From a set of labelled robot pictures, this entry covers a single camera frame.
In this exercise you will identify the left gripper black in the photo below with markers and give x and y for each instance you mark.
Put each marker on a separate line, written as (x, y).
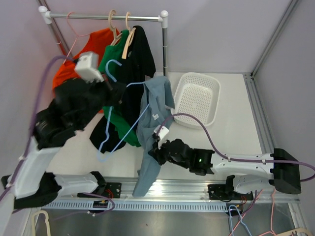
(113, 91)

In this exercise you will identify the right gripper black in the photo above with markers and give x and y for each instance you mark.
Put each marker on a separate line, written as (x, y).
(156, 152)

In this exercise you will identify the blue wire hanger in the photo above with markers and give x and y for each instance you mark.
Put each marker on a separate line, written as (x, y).
(124, 129)

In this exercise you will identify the green t shirt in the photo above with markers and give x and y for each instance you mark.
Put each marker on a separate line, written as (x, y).
(109, 67)

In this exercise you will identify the orange t shirt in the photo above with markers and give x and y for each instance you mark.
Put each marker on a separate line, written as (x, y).
(97, 43)

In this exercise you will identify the black t shirt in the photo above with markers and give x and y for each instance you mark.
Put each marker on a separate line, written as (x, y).
(133, 71)

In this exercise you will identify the grey blue t shirt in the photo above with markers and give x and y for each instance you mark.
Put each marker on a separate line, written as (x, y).
(156, 102)

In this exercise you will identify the beige wooden hanger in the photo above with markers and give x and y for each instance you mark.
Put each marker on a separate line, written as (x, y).
(116, 36)
(129, 39)

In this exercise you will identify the pink wire hanger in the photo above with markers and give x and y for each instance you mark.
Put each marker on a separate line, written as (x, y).
(76, 35)

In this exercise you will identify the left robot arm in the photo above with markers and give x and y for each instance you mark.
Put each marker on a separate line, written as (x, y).
(75, 104)

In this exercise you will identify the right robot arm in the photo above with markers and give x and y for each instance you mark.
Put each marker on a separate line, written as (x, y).
(278, 169)

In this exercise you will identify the white plastic basket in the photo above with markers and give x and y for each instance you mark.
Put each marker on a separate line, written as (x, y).
(198, 95)

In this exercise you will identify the metal clothes rack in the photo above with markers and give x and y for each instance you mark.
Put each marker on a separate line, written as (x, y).
(49, 19)

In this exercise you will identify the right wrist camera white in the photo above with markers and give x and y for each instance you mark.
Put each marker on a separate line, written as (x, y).
(161, 132)

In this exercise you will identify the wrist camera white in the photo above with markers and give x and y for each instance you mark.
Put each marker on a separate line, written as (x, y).
(87, 67)
(161, 132)

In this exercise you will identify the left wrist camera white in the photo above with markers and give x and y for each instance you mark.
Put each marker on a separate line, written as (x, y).
(87, 67)

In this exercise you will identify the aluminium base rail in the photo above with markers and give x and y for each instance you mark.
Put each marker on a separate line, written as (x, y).
(164, 195)

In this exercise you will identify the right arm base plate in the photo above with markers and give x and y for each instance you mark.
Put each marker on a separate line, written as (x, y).
(218, 192)

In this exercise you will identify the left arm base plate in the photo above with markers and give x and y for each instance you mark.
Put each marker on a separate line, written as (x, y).
(110, 190)

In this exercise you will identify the aluminium frame post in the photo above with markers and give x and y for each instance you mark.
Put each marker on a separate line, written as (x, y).
(275, 35)

